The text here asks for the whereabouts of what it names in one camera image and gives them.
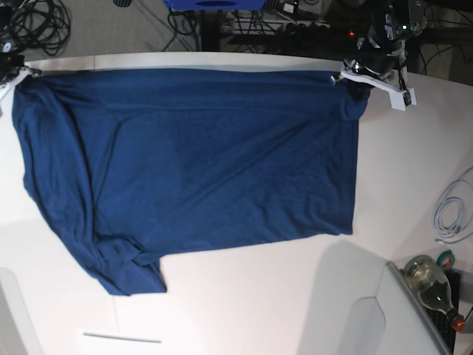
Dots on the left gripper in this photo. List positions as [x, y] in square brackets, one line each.
[375, 60]

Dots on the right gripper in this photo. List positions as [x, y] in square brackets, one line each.
[10, 66]

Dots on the blue t-shirt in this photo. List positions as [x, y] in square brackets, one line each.
[129, 166]

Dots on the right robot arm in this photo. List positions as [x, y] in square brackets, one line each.
[9, 54]

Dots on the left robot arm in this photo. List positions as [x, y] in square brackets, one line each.
[396, 20]

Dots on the black power strip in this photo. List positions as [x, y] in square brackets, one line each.
[324, 30]

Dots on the blue box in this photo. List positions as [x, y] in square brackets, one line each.
[182, 5]

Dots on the green tape roll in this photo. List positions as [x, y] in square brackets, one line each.
[446, 260]

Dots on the clear plastic bottle red cap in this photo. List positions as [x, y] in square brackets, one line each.
[433, 289]

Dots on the black tray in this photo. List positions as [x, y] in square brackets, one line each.
[448, 334]

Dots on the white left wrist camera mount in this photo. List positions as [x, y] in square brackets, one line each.
[394, 83]

